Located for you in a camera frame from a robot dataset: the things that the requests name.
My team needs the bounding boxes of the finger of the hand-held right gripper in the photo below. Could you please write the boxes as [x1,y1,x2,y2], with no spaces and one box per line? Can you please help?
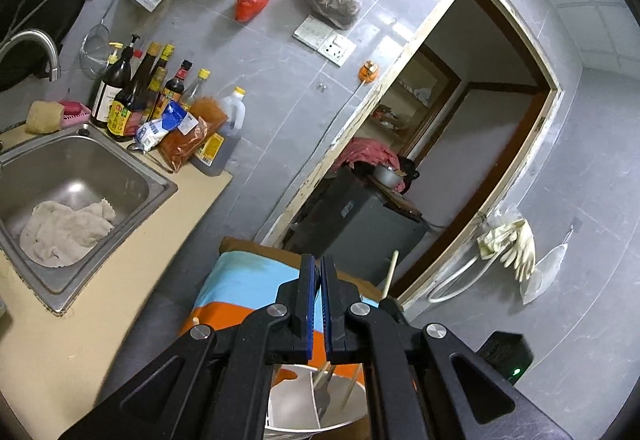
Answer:
[378,297,413,327]

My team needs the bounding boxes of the wooden door frame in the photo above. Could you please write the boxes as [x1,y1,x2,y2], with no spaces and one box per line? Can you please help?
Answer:
[255,0,567,312]

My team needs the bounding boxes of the small metal pot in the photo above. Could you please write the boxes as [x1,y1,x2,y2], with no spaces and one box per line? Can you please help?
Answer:
[372,164,401,186]

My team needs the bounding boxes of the white wall socket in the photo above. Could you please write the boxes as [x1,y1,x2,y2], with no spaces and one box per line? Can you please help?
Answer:
[318,33,357,68]

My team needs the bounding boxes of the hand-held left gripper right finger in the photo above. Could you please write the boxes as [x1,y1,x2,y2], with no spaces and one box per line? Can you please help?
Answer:
[321,254,574,440]

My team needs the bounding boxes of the wooden chopstick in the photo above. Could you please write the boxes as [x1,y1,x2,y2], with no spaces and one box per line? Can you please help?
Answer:
[339,362,361,412]
[312,360,331,392]

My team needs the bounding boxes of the metal faucet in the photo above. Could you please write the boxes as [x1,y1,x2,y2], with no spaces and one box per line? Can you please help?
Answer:
[0,29,61,82]

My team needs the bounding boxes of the large oil jug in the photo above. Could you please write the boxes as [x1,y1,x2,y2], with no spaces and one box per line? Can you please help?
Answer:
[190,87,248,177]

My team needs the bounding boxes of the white wall switch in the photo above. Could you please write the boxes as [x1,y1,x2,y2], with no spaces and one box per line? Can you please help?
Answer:
[293,15,335,52]

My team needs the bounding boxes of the pink soap dish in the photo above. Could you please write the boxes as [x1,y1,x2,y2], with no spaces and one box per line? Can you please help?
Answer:
[60,100,94,127]

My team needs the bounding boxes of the white hose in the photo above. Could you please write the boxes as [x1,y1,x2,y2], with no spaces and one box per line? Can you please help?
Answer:
[427,254,501,305]

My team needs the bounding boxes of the white utensil holder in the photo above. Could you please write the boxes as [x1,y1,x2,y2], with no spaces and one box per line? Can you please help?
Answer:
[264,362,371,440]

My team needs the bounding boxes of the stainless steel sink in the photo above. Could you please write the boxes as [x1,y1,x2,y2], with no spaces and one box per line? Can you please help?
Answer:
[0,123,179,314]

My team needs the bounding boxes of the white dustpan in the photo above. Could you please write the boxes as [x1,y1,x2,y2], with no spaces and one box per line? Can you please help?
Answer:
[520,230,574,305]

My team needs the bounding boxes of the yellow sponge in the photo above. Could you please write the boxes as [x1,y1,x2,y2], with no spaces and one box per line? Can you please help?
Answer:
[26,101,66,134]

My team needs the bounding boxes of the blue white salt bag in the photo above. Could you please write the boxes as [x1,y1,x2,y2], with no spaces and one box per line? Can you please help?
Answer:
[135,101,199,152]

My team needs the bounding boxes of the wooden utensil handle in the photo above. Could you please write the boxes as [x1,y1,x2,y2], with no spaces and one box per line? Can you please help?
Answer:
[381,250,400,301]

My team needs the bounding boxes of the beige kitchen counter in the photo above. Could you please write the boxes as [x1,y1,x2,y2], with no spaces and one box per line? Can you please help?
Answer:
[0,120,234,440]

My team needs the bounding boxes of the red chili powder bag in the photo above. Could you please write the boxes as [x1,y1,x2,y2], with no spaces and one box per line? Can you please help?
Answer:
[159,96,229,174]

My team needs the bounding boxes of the cluster of dark sauce bottles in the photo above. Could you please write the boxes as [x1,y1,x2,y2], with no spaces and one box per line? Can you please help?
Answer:
[91,34,212,143]

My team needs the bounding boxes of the white rag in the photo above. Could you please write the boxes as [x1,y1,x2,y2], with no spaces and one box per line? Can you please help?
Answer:
[20,199,117,267]

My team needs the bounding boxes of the pink cloth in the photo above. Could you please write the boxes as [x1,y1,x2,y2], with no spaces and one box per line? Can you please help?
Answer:
[332,137,401,194]

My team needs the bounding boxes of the metal mesh strainer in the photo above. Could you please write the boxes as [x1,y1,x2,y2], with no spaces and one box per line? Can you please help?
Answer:
[80,0,151,80]

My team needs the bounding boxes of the grey metal cabinet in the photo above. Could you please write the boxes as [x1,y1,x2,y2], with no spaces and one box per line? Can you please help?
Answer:
[287,167,431,284]

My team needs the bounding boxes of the blue orange striped cloth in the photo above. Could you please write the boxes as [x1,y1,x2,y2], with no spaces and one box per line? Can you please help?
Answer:
[181,237,397,347]

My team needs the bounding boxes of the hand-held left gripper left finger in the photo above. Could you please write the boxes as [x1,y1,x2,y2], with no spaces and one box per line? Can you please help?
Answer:
[60,254,317,440]

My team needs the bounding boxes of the cream rubber gloves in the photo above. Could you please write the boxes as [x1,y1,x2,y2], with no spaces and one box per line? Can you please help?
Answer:
[477,217,537,282]

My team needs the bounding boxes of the wooden shelf unit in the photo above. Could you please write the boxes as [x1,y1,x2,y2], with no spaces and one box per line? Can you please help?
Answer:
[372,45,461,156]

